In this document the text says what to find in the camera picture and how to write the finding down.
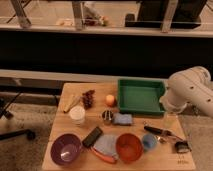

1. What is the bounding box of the light blue cloth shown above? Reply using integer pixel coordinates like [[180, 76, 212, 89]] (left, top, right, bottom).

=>
[[93, 134, 118, 159]]

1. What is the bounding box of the dark purple grape bunch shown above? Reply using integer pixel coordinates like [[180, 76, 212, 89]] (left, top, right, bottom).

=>
[[82, 90, 95, 109]]

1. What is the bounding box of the yellow banana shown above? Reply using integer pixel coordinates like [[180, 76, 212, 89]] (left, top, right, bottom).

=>
[[63, 95, 81, 113]]

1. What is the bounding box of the black rectangular remote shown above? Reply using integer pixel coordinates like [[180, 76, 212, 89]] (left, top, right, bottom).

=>
[[82, 127, 103, 148]]

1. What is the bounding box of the black chair base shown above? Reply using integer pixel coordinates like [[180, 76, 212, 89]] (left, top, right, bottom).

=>
[[0, 94, 36, 141]]

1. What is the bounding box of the purple plastic bowl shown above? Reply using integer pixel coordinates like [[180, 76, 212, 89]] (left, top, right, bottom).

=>
[[50, 134, 82, 166]]

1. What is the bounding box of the orange plastic bowl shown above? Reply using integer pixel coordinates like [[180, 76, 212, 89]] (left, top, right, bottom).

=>
[[116, 133, 143, 163]]

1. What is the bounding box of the green plastic tray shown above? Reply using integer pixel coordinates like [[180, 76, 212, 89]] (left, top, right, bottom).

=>
[[117, 79, 165, 116]]

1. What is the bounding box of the small blue cup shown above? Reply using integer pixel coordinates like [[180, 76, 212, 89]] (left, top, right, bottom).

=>
[[142, 134, 157, 151]]

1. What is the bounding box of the small black box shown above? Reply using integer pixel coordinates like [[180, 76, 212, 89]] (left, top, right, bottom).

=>
[[175, 141, 190, 153]]

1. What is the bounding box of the blue sponge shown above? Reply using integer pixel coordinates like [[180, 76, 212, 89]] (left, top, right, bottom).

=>
[[113, 113, 133, 125]]

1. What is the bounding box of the white paper cup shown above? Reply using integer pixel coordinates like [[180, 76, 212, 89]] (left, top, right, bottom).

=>
[[69, 106, 85, 125]]

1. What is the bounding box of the black handled tool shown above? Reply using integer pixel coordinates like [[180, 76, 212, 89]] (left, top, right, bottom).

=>
[[144, 126, 183, 141]]

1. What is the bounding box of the orange carrot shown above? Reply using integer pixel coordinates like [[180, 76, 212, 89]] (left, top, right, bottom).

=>
[[90, 147, 116, 164]]

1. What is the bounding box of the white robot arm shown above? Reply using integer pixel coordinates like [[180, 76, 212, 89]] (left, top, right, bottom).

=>
[[159, 66, 213, 129]]

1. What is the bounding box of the orange round fruit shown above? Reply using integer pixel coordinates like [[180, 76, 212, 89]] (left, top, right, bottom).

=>
[[105, 94, 116, 107]]

